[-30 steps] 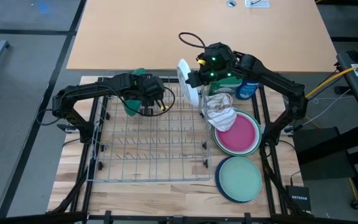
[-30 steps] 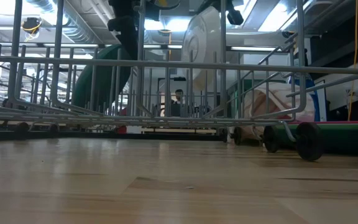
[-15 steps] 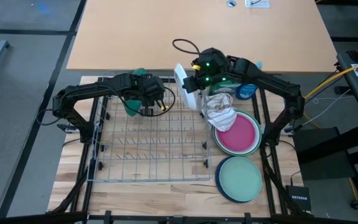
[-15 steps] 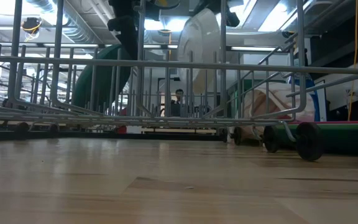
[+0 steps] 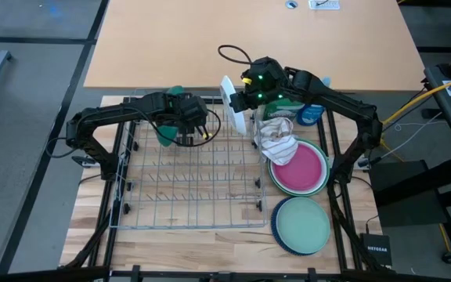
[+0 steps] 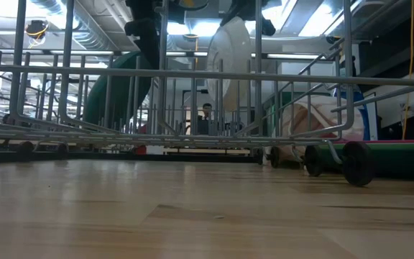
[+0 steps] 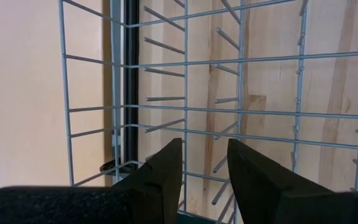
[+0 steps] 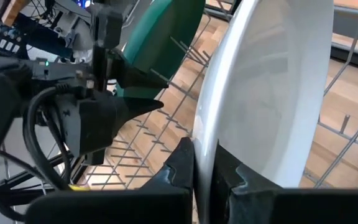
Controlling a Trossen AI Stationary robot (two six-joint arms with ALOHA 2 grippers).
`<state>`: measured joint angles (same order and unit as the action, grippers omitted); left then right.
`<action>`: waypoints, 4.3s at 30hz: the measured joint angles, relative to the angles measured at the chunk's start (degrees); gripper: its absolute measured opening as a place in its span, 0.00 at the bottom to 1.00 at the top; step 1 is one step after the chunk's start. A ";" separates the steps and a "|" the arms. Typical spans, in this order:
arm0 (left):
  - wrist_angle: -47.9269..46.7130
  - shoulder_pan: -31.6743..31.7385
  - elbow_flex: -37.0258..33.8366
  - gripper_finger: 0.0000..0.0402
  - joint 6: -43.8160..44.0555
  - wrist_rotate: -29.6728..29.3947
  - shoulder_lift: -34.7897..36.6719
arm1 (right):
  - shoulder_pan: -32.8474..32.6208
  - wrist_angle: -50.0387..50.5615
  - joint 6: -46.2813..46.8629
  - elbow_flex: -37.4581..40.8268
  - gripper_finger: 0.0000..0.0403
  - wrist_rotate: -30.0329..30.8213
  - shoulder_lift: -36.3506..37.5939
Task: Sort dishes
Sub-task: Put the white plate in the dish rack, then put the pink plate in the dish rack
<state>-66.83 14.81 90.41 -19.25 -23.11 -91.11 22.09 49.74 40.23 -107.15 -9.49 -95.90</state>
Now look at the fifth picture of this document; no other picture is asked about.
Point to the black side desk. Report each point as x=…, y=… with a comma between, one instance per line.
x=444, y=117

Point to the black Netgear box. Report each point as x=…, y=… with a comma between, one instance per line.
x=376, y=250

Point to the blue dish soap bottle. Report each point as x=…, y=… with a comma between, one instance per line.
x=309, y=115

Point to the green wipes container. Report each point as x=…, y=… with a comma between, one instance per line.
x=284, y=111

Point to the blue patterned plate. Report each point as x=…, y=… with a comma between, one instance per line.
x=273, y=231

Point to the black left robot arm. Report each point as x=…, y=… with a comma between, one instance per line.
x=104, y=113

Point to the pale mint plate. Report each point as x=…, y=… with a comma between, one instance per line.
x=304, y=225

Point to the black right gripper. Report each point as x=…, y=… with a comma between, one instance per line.
x=249, y=102

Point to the dark green plate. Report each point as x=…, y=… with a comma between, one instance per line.
x=167, y=137

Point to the white desk power outlet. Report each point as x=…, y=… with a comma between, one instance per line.
x=323, y=4

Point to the white striped dish towel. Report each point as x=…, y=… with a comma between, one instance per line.
x=278, y=143

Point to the black power adapter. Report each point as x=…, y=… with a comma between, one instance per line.
x=431, y=113

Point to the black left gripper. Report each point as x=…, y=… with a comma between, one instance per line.
x=188, y=113

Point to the light wooden desk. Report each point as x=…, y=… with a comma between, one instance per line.
x=210, y=31

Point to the pink plate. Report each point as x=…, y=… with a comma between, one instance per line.
x=301, y=172

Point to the white card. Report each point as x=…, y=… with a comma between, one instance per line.
x=449, y=88

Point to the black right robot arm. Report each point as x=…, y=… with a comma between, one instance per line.
x=327, y=96

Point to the black aluminium table frame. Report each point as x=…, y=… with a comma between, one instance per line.
x=210, y=277

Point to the light green plate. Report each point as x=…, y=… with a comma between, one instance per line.
x=271, y=178

